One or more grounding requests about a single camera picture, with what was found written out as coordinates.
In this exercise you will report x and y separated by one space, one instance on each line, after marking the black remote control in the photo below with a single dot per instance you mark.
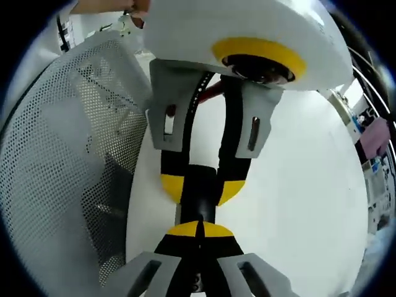
201 185

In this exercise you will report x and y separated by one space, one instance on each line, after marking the person's left hand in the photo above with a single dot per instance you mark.
140 12

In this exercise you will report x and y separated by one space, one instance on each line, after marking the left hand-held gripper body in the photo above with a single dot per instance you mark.
247 21

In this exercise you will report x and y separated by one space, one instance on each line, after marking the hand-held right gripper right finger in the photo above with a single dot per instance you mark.
241 272

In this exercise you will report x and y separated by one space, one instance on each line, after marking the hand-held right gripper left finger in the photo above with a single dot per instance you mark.
161 272

